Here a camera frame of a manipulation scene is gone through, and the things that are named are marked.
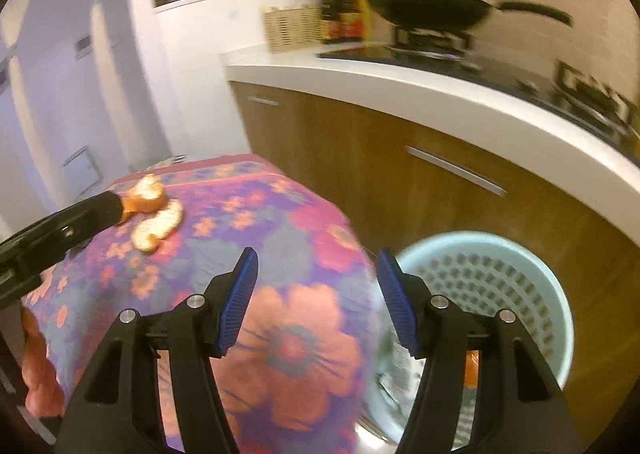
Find person left hand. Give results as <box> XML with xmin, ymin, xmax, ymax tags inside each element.
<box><xmin>21</xmin><ymin>308</ymin><xmax>64</xmax><ymax>418</ymax></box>

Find dark soy sauce bottle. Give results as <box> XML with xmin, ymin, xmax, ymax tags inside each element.
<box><xmin>320</xmin><ymin>0</ymin><xmax>342</xmax><ymax>44</ymax></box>

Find printed plastic wrapper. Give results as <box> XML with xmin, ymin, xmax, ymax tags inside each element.
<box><xmin>376</xmin><ymin>330</ymin><xmax>425</xmax><ymax>418</ymax></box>

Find black gas stove top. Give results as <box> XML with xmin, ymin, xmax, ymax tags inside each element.
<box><xmin>318</xmin><ymin>29</ymin><xmax>639</xmax><ymax>164</ymax></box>

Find beige utensil basket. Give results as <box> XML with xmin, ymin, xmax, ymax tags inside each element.
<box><xmin>262</xmin><ymin>6</ymin><xmax>321</xmax><ymax>53</ymax></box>

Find black wok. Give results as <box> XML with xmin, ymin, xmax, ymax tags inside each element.
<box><xmin>367</xmin><ymin>0</ymin><xmax>574</xmax><ymax>34</ymax></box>

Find red label sauce bottle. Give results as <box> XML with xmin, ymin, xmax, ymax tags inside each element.
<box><xmin>340</xmin><ymin>0</ymin><xmax>363</xmax><ymax>42</ymax></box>

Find orange peel piece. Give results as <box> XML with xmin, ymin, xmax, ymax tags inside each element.
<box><xmin>118</xmin><ymin>174</ymin><xmax>168</xmax><ymax>224</ymax></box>
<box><xmin>131</xmin><ymin>198</ymin><xmax>183</xmax><ymax>254</ymax></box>

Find floral cloth covered table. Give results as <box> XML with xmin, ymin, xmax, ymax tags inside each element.
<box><xmin>24</xmin><ymin>155</ymin><xmax>376</xmax><ymax>453</ymax></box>

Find orange snack wrapper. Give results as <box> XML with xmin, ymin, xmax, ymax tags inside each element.
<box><xmin>464</xmin><ymin>350</ymin><xmax>480</xmax><ymax>389</ymax></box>

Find white countertop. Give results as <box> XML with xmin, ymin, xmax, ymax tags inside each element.
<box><xmin>221</xmin><ymin>46</ymin><xmax>639</xmax><ymax>200</ymax></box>

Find wooden kitchen cabinet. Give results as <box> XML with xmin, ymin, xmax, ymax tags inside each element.
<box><xmin>232</xmin><ymin>82</ymin><xmax>639</xmax><ymax>443</ymax></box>

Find light blue perforated basket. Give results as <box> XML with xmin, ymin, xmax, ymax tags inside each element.
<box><xmin>369</xmin><ymin>232</ymin><xmax>574</xmax><ymax>447</ymax></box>

